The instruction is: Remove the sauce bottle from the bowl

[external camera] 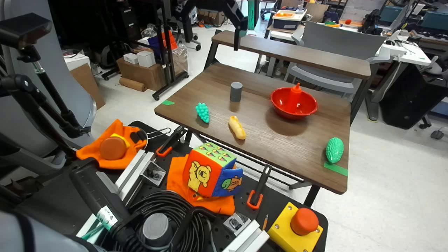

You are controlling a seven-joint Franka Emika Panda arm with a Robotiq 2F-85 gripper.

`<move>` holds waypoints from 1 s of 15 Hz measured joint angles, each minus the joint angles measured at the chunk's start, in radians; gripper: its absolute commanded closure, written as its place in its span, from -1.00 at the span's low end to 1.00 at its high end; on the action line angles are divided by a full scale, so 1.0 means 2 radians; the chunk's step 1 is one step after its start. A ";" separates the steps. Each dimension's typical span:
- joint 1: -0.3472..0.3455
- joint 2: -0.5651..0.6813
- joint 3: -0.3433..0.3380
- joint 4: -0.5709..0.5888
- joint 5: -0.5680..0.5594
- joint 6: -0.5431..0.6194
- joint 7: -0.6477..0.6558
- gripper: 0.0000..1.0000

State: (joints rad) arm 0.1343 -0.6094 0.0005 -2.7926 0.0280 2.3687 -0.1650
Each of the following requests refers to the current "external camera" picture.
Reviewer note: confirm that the white desk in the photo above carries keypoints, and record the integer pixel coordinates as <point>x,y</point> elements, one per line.
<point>405,51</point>

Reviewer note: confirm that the cardboard box with white top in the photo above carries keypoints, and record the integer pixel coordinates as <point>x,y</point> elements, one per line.
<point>85,78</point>

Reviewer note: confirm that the gray round knob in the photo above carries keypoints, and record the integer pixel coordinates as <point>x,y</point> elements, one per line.
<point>156,230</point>

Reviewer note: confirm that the black camera on mount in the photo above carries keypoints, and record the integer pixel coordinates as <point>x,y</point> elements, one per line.
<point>22,30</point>

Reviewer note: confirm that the long wooden bench table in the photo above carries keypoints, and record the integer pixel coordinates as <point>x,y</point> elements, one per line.
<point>289,51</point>

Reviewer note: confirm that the teal toy grapes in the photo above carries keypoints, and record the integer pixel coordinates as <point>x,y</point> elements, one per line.
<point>204,113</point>

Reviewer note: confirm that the large cardboard box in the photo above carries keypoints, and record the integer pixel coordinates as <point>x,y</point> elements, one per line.
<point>152,72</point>

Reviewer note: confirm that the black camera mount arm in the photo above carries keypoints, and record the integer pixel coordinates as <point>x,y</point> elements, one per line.
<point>51,103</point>

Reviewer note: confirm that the dark wooden table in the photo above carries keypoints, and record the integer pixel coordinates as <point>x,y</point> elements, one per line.
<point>281,135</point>

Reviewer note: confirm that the yellow box red button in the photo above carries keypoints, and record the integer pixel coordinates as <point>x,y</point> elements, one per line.
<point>295,228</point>

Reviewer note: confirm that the orange cloth with ball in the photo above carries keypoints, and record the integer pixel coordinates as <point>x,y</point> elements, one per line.
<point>93,152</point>

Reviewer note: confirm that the white small boxes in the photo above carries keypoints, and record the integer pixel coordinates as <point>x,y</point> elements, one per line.
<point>141,58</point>

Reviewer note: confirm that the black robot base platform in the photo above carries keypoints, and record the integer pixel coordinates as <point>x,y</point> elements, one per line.
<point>275,205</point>

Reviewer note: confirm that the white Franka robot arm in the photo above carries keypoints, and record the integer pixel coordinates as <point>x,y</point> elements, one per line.
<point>230,9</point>

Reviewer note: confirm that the aluminium extrusion rail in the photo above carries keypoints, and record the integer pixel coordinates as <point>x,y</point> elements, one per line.
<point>250,237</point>
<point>135,169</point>

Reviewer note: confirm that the black office chair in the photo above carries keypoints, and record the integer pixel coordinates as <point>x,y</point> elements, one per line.
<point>411,96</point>

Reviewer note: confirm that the orange black clamp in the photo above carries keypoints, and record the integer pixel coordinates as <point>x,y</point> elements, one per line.
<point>258,191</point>
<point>169,142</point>

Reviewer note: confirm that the gray cylinder cup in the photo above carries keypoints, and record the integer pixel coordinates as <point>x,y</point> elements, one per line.
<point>236,92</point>

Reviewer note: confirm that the orange cloth under cube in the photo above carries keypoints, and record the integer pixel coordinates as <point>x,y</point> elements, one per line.
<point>180,180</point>

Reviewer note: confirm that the black metal stand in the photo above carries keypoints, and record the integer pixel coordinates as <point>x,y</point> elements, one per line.
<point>167,57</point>

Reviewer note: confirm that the large green tape strip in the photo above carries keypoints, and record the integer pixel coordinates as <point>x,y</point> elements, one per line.
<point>337,169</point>

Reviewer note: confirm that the red bowl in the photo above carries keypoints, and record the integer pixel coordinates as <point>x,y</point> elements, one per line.
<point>295,107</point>

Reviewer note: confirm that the yellow banana toy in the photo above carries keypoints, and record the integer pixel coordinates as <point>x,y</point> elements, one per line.
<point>237,128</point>

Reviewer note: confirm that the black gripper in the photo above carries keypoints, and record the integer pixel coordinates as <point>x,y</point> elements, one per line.
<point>240,27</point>

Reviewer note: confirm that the colorful plush cube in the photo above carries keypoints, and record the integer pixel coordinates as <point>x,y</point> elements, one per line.
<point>214,172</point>

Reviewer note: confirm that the red sauce bottle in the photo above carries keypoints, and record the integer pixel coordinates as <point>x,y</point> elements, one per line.
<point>296,92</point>

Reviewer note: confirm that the small green tape piece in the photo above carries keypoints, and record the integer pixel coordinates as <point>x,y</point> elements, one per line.
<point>167,103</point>

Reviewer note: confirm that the green toy fruit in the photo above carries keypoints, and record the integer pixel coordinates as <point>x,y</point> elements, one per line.
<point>334,151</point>

